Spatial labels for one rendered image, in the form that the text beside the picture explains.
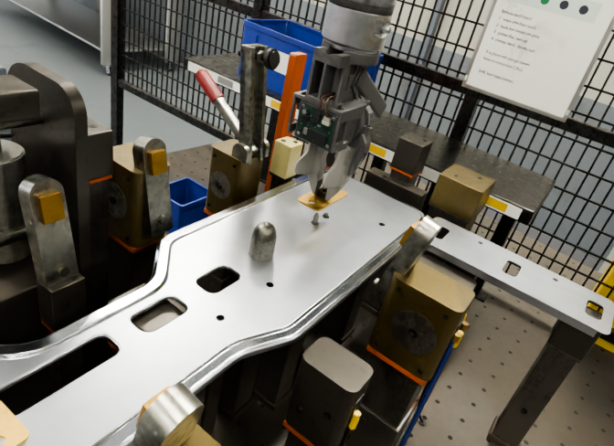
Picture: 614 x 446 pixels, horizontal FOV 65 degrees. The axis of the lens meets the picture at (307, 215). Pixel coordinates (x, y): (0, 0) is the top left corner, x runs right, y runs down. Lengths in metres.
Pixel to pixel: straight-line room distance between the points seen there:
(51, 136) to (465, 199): 0.63
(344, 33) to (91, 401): 0.44
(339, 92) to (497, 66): 0.60
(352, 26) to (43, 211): 0.38
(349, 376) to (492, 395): 0.54
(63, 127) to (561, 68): 0.90
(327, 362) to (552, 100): 0.77
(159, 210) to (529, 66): 0.79
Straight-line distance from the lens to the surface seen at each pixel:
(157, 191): 0.66
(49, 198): 0.55
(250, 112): 0.73
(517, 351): 1.16
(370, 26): 0.57
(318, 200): 0.69
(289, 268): 0.62
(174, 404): 0.33
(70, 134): 0.56
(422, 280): 0.60
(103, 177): 0.65
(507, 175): 1.06
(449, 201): 0.88
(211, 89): 0.79
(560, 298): 0.79
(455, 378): 1.02
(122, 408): 0.46
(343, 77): 0.58
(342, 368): 0.53
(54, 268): 0.59
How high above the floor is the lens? 1.37
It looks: 30 degrees down
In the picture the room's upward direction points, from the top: 14 degrees clockwise
